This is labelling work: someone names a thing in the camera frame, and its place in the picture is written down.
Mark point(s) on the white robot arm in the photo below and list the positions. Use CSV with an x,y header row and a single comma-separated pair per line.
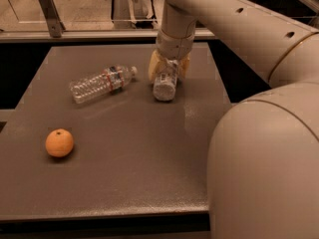
x,y
263,160

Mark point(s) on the clear red-label plastic bottle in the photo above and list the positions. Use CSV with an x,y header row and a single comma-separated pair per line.
x,y
107,81

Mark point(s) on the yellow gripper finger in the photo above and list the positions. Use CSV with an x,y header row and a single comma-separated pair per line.
x,y
155,62
183,65

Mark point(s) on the left metal bracket post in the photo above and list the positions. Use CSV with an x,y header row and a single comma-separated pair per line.
x,y
55,25

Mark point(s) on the orange fruit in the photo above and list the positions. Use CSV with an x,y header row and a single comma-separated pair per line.
x,y
59,143

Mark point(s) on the grey table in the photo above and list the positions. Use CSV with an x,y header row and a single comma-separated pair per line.
x,y
137,165

